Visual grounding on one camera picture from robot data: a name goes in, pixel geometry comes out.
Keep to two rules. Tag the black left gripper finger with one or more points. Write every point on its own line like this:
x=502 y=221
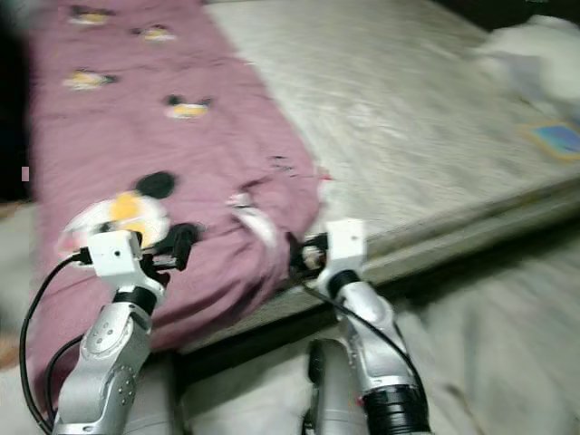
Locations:
x=184 y=245

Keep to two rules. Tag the blue yellow children's book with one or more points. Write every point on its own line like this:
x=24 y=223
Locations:
x=553 y=140

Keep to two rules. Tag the beige pillow with green tree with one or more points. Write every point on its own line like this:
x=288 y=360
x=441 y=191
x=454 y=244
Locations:
x=535 y=59

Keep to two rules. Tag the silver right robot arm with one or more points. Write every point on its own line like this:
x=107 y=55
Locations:
x=376 y=340

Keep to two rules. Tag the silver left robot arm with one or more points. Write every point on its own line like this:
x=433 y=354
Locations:
x=104 y=362

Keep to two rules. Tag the purple cartoon mouse blanket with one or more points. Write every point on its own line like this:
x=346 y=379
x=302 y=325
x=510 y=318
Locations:
x=172 y=145

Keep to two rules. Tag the grey robot right leg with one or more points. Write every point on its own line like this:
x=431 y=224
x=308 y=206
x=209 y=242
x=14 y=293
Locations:
x=335 y=399

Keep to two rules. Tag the white quilted mattress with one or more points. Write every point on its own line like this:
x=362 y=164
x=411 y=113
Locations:
x=399 y=118

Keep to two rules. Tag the dark tufted footboard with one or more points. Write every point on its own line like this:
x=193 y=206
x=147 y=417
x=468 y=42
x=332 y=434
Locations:
x=14 y=91

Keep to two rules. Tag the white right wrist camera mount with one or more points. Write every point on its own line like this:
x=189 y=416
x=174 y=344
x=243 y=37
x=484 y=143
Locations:
x=346 y=246

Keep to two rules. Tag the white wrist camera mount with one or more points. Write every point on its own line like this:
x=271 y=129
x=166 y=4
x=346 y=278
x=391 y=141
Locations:
x=346 y=246
x=120 y=258

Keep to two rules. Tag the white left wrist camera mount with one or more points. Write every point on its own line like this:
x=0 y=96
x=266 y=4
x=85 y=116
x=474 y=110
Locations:
x=120 y=258

